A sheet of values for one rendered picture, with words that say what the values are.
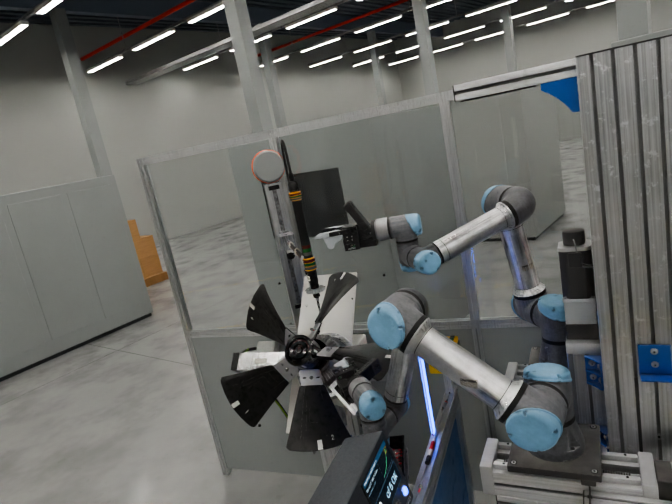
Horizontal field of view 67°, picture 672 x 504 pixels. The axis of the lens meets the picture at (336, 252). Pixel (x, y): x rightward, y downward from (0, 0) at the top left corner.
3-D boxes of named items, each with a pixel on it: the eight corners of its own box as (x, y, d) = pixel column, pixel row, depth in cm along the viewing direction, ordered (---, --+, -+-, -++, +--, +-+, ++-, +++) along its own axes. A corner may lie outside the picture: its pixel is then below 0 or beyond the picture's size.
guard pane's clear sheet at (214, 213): (191, 330, 309) (146, 164, 288) (683, 310, 209) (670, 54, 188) (190, 330, 309) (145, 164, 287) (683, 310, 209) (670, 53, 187)
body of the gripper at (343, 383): (331, 368, 171) (341, 383, 160) (354, 359, 173) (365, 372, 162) (337, 388, 173) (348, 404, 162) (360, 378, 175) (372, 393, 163)
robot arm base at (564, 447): (585, 430, 142) (582, 398, 140) (585, 465, 129) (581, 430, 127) (527, 426, 149) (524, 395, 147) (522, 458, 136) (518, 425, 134)
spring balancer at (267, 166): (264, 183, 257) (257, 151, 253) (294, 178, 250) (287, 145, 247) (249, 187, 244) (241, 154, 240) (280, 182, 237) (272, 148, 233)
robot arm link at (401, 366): (407, 272, 154) (383, 401, 173) (390, 284, 145) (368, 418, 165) (443, 284, 149) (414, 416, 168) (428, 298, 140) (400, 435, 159)
